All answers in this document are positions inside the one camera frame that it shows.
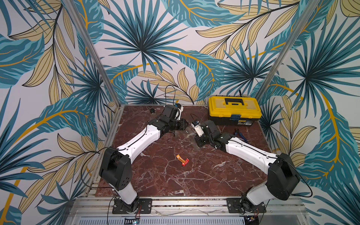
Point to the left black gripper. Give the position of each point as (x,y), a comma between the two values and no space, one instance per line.
(183,126)

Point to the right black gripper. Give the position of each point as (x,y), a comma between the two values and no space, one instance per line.
(195,131)

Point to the slim glass bottle with cork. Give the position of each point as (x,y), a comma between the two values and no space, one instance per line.
(188,135)

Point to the red bottle label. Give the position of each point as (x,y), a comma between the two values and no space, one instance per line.
(184,162)

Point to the orange bottle label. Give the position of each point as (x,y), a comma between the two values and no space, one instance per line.
(180,158)

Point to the glass bottle with black cap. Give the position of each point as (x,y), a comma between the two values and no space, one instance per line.
(154,116)

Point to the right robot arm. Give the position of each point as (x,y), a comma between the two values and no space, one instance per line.
(282,177)

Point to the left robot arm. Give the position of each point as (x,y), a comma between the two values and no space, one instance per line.
(116,166)

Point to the yellow and black toolbox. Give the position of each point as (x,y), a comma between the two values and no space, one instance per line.
(231,111)

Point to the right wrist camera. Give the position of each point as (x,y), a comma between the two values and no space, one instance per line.
(196,125)

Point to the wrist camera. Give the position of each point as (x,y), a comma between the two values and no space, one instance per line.
(196,125)
(180,109)

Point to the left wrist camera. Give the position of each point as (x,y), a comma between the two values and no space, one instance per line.
(180,109)

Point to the blue handled pliers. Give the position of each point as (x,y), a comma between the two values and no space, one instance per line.
(239,134)

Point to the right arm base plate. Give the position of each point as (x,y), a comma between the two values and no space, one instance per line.
(242,206)

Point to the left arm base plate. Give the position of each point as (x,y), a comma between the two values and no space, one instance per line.
(142,205)

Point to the aluminium front rail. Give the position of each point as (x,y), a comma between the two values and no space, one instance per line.
(185,210)

